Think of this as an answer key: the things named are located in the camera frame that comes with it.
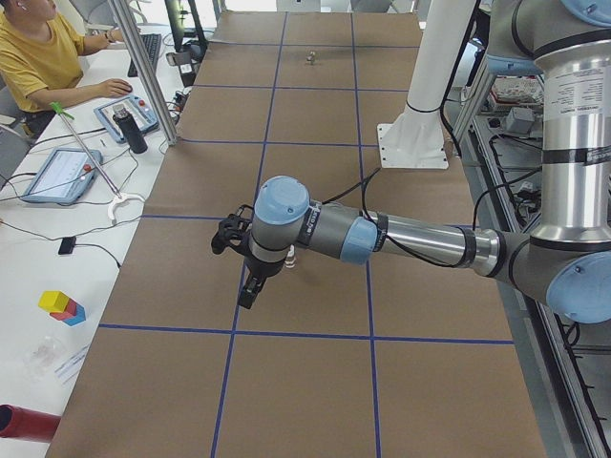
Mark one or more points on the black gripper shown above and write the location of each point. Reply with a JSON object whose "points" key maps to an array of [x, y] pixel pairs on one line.
{"points": [[262, 269]]}

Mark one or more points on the chrome metal pipe fitting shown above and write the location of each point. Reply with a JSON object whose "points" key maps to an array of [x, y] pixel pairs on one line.
{"points": [[311, 58]]}

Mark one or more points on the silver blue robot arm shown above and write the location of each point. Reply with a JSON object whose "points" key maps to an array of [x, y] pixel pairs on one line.
{"points": [[564, 261]]}

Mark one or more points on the person's hand on mouse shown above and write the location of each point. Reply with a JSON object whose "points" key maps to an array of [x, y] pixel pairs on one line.
{"points": [[114, 88]]}

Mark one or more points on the silver reacher grabber stick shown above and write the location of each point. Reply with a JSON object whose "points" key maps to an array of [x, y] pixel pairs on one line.
{"points": [[119, 198]]}

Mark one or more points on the small black box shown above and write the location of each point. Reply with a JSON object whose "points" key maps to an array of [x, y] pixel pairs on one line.
{"points": [[67, 245]]}

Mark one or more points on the yellow red blue blocks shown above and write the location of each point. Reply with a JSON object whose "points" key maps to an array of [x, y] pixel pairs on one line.
{"points": [[62, 308]]}

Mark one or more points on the black water bottle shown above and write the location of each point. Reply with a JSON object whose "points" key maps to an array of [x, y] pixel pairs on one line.
{"points": [[126, 123]]}

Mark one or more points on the far blue teach pendant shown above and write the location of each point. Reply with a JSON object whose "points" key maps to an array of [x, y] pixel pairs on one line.
{"points": [[129, 106]]}

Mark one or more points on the blue teach pendant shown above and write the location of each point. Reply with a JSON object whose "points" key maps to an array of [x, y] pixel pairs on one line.
{"points": [[129, 106], [63, 178]]}

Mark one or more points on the near blue teach pendant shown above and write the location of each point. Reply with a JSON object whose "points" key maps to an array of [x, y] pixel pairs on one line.
{"points": [[63, 178]]}

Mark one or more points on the black keyboard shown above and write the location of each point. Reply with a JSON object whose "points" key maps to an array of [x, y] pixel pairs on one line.
{"points": [[152, 44]]}

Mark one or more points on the red cylinder tube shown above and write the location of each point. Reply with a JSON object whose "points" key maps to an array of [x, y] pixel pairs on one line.
{"points": [[26, 424]]}

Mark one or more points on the person in yellow shirt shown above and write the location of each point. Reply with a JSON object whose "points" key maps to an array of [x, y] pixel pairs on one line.
{"points": [[40, 52]]}

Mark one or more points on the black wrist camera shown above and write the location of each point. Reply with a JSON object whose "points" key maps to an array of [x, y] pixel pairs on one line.
{"points": [[233, 232]]}

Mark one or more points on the aluminium frame post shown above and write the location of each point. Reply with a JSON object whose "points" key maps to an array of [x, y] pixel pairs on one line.
{"points": [[148, 77]]}

